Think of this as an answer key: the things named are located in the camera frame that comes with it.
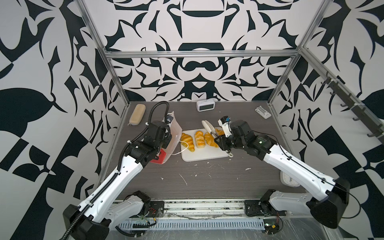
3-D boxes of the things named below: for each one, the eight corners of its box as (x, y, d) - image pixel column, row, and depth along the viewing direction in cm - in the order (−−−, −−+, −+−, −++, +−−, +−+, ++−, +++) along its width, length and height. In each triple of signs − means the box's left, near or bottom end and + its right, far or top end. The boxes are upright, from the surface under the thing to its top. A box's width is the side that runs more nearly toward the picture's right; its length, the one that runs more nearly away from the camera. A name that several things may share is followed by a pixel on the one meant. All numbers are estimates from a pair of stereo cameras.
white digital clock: (197, 112, 114) (197, 107, 110) (195, 105, 118) (196, 100, 114) (215, 109, 116) (215, 104, 112) (212, 103, 120) (213, 98, 116)
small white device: (265, 120, 112) (266, 118, 111) (254, 110, 118) (255, 108, 117) (270, 117, 114) (272, 115, 112) (259, 107, 120) (260, 105, 119)
